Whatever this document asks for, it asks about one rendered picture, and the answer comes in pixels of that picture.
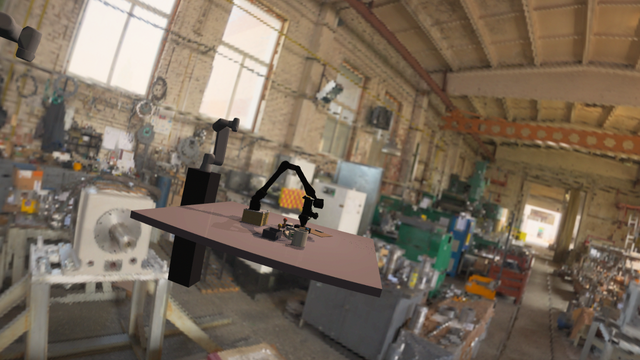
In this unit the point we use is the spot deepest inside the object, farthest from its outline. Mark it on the beige mug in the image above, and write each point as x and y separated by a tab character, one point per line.
299	237

